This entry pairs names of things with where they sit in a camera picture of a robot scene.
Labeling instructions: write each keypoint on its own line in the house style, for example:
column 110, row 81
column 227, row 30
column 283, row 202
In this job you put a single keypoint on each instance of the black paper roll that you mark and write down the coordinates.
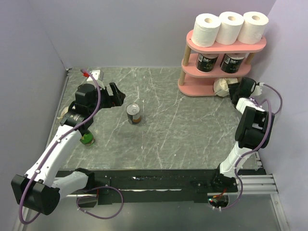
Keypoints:
column 231, row 62
column 205, row 62

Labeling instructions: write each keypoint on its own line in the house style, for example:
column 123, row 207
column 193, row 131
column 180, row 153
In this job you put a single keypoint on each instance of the white paper towel roll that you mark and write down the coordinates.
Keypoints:
column 205, row 30
column 253, row 27
column 231, row 24

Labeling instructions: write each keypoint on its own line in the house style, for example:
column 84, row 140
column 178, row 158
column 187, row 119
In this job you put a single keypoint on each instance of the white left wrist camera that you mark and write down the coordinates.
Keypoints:
column 98, row 76

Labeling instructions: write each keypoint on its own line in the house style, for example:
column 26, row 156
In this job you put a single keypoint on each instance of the metal food tin can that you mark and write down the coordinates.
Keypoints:
column 133, row 113

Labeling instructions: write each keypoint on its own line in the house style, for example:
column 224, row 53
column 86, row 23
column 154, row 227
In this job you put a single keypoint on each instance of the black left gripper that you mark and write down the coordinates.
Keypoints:
column 116, row 100

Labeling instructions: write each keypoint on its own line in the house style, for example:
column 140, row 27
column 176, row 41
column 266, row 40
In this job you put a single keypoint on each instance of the green glass bottle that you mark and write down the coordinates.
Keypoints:
column 87, row 138

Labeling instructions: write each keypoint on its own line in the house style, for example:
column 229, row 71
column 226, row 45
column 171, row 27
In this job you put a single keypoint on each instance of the pink three-tier wooden shelf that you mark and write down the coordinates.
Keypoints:
column 195, row 83

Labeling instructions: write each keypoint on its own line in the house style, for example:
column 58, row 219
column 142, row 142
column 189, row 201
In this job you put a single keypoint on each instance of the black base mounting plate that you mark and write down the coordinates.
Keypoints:
column 157, row 185

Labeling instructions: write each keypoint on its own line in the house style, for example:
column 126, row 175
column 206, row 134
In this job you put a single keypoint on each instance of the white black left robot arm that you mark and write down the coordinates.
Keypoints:
column 38, row 188

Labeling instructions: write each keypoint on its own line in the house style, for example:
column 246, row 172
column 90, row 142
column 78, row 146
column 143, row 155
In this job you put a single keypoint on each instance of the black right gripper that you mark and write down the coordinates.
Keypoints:
column 233, row 86

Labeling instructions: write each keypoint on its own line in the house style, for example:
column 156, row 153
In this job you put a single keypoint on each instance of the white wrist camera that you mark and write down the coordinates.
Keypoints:
column 98, row 76
column 257, row 89

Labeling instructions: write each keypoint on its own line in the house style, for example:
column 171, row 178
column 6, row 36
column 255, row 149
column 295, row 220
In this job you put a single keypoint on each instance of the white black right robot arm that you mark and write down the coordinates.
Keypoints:
column 252, row 134

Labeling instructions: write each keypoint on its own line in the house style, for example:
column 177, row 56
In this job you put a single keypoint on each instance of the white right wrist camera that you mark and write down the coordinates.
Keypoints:
column 257, row 89

